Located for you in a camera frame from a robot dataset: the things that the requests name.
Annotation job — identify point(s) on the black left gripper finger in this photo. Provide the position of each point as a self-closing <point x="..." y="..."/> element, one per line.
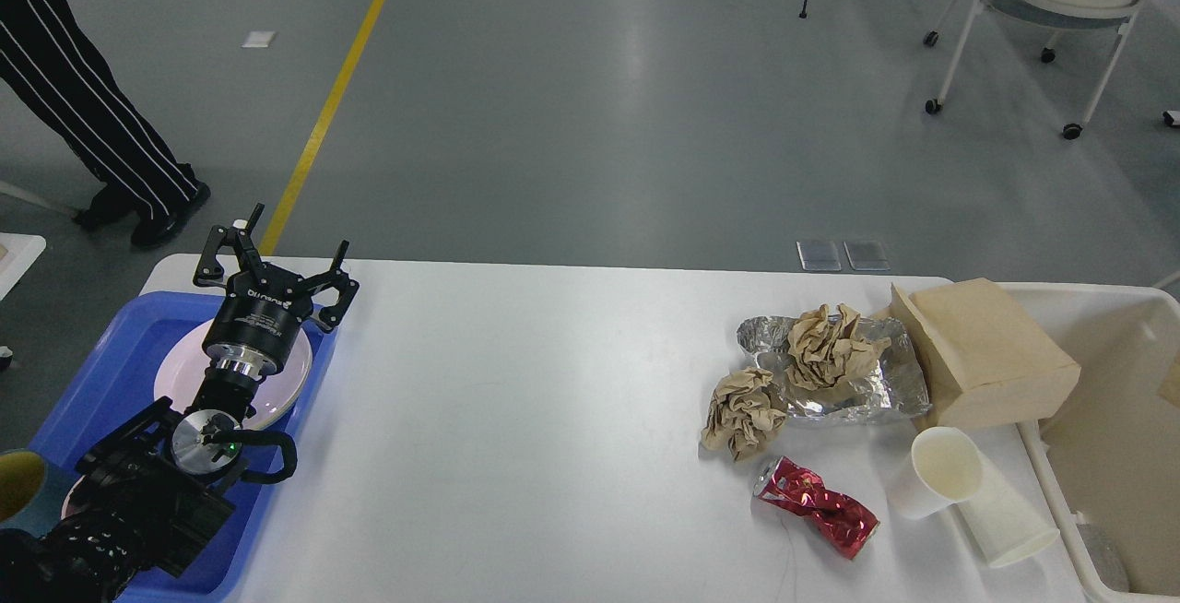
<point x="253" y="274"/>
<point x="324" y="299"/>

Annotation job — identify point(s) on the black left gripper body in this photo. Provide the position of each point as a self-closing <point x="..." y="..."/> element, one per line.
<point x="261" y="318"/>

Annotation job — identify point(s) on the pink plate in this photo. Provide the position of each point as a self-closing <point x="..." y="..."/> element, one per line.
<point x="182" y="370"/>

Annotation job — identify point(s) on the brown paper ball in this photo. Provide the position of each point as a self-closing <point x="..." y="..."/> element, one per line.
<point x="826" y="350"/>
<point x="745" y="415"/>

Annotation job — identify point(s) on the small brown paper bag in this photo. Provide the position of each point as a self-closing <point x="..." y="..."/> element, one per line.
<point x="986" y="361"/>

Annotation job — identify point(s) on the large brown paper bag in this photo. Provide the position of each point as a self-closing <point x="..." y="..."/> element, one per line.
<point x="1169" y="387"/>

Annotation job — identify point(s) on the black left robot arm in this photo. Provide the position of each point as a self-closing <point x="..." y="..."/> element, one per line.
<point x="152" y="492"/>

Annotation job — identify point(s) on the white side table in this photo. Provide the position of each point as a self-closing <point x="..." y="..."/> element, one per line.
<point x="19" y="254"/>

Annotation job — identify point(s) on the person in black tracksuit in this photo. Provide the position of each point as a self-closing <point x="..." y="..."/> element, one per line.
<point x="58" y="72"/>

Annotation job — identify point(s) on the left floor plate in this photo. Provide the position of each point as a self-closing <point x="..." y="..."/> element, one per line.
<point x="819" y="256"/>

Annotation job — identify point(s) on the floor plate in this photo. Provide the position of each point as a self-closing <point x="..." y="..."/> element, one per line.
<point x="819" y="256"/>
<point x="866" y="255"/>

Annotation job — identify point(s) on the right floor plate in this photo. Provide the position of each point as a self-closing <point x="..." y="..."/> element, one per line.
<point x="866" y="255"/>

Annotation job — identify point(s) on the red foil wrapper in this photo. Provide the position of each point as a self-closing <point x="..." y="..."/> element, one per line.
<point x="846" y="524"/>

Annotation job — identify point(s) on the white paper cup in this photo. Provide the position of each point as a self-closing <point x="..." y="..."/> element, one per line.
<point x="945" y="469"/>

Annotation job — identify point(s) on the white plastic bin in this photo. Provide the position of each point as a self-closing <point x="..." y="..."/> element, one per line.
<point x="1108" y="460"/>

